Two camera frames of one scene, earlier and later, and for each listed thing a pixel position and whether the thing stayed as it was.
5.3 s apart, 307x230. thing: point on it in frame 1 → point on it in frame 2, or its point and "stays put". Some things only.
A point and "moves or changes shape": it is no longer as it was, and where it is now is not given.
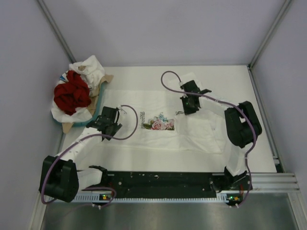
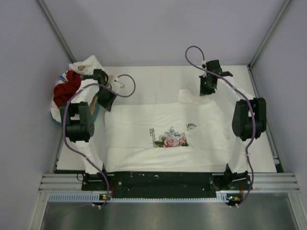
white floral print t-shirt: x=153 y=121 moves or changes shape
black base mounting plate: x=170 y=184 stays put
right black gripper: x=186 y=110 → x=203 y=92
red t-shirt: x=74 y=95 stays put
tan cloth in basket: x=92 y=108 stays put
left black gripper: x=116 y=127 → x=107 y=105
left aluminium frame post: x=45 y=10 stays put
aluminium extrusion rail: x=274 y=182 stays put
